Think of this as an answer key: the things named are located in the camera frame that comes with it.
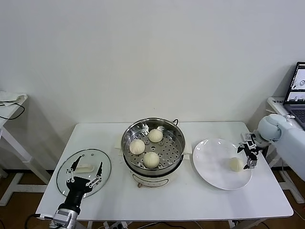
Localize white steamed baozi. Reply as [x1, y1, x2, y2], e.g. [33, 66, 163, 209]
[129, 139, 146, 155]
[148, 128, 164, 143]
[142, 151, 161, 168]
[229, 157, 244, 172]

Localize grey open laptop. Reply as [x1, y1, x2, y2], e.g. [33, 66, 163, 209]
[282, 62, 305, 131]

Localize white round plate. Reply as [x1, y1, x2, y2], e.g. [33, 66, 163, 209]
[192, 138, 253, 191]

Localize white side table with laptop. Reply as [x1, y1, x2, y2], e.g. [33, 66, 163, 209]
[266, 96, 305, 203]

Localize stainless steel steamer basket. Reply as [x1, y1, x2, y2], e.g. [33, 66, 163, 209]
[121, 118, 185, 170]

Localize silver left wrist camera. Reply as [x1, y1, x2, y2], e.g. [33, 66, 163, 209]
[35, 208, 72, 224]

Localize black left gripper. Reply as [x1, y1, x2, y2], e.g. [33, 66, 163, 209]
[59, 156, 103, 208]

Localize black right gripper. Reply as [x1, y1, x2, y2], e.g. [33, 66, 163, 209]
[236, 139, 261, 170]

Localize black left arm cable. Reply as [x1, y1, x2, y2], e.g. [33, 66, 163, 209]
[23, 213, 41, 229]

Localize white folded cloth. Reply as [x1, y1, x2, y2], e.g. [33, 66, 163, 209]
[0, 92, 27, 107]

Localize black cable on side table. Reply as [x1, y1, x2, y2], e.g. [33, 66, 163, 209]
[0, 102, 25, 121]

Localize white side table with cloth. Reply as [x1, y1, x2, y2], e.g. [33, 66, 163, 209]
[0, 92, 52, 207]

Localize round glass pot lid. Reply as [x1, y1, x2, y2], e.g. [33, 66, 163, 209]
[56, 149, 112, 198]

